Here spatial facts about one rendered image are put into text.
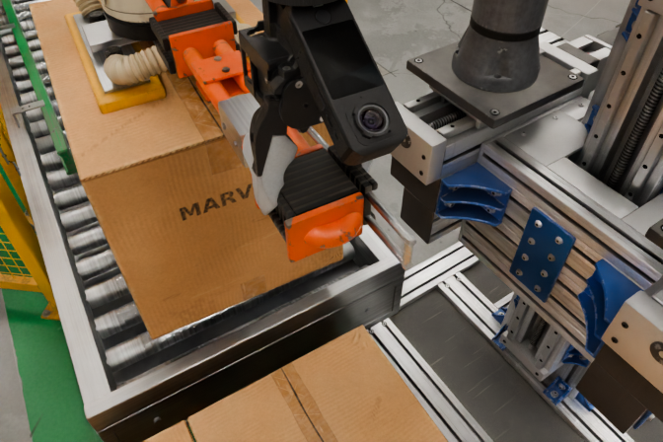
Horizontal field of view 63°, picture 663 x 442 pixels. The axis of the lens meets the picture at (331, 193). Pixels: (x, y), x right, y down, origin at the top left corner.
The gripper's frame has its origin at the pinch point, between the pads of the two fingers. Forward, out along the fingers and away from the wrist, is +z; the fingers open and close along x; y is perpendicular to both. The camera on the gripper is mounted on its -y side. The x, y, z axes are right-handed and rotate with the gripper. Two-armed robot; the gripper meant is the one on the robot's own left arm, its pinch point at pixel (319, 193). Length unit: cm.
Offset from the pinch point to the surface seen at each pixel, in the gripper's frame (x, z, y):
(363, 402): -12, 66, 7
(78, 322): 31, 62, 47
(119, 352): 26, 66, 39
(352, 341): -17, 66, 19
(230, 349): 7, 61, 26
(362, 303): -25, 68, 27
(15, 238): 45, 82, 101
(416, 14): -184, 117, 223
